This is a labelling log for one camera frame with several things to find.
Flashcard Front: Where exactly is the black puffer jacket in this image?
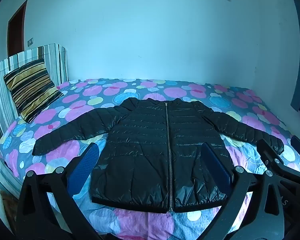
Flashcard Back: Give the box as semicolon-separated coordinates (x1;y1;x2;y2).
32;97;285;213

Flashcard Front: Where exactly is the bed with polka dot bedspread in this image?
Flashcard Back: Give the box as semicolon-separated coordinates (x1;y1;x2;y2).
0;78;300;240

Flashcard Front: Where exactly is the striped yellow black pillow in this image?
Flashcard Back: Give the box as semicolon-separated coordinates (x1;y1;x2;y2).
4;59;64;124

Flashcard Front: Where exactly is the brown door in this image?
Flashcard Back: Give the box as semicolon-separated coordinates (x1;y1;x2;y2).
7;0;28;57

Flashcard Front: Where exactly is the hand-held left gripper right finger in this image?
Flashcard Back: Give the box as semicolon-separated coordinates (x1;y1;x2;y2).
202;142;287;240

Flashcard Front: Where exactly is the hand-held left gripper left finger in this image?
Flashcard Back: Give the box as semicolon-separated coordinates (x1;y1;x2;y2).
16;142;103;240

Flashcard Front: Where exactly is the striped headboard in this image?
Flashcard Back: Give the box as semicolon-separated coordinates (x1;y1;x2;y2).
0;44;69;193

